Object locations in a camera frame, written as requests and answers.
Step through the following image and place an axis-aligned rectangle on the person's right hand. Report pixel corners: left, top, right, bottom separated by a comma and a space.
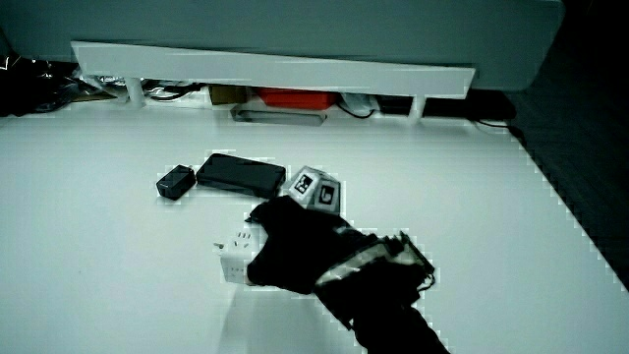
245, 165, 380, 296

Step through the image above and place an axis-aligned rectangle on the white cube socket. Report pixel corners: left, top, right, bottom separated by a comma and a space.
213, 228, 269, 286

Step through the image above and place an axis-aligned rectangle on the black smartphone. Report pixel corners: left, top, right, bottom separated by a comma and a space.
195, 152, 288, 200

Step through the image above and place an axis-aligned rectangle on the grey flat tray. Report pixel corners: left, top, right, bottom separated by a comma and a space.
230, 104, 328, 128

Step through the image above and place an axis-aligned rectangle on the small black charger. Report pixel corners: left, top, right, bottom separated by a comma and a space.
155, 163, 198, 202

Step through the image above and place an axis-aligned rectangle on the red box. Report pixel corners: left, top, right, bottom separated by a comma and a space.
257, 88, 340, 111

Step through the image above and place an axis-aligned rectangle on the white plastic bag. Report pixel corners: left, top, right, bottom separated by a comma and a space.
338, 92, 380, 117

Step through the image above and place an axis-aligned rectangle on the brown cardboard box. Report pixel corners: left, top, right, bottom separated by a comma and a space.
207, 85, 250, 106

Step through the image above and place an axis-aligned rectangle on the white desk shelf riser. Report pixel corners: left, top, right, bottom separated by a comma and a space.
70, 40, 478, 122

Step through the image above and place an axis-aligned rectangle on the large grey panel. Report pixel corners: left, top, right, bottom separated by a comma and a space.
0, 0, 565, 92

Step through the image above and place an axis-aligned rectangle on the pile of dark clutter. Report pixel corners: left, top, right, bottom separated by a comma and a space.
0, 52, 124, 119

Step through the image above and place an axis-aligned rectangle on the black cable bundle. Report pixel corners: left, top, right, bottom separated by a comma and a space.
142, 80, 206, 103

